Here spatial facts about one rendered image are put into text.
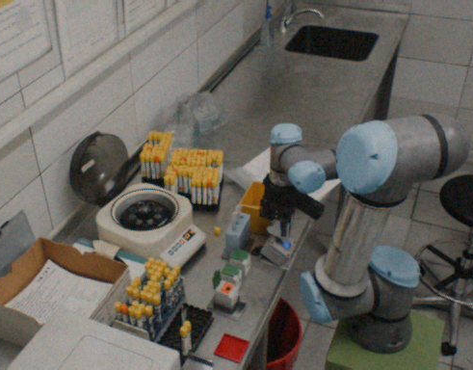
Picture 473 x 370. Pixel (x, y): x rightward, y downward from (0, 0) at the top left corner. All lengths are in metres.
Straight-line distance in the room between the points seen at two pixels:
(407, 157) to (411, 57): 2.69
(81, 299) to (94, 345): 0.43
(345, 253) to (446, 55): 2.57
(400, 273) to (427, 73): 2.46
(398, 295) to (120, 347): 0.62
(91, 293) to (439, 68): 2.66
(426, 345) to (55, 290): 0.93
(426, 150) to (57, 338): 0.74
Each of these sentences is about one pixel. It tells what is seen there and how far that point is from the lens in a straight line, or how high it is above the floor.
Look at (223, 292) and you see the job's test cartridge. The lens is 1.51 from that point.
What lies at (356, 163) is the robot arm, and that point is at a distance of 1.01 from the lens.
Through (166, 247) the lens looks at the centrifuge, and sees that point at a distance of 1.65.
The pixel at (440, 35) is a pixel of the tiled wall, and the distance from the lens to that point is 3.62.
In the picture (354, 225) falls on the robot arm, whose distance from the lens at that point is 1.13.
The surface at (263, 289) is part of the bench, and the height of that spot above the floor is 0.87.
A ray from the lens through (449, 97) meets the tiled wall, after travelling 3.76.
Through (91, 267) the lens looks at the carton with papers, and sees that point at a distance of 1.58.
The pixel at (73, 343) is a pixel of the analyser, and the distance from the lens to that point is 1.15.
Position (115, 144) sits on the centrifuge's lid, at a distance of 1.80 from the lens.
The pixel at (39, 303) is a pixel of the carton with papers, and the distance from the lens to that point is 1.57.
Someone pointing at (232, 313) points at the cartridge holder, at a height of 0.89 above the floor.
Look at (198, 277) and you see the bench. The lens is 1.66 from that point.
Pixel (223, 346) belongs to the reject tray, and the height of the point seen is 0.88.
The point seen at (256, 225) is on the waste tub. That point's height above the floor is 0.91.
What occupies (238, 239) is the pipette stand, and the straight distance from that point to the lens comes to 1.64.
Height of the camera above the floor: 2.04
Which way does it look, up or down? 36 degrees down
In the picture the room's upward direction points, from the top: 3 degrees counter-clockwise
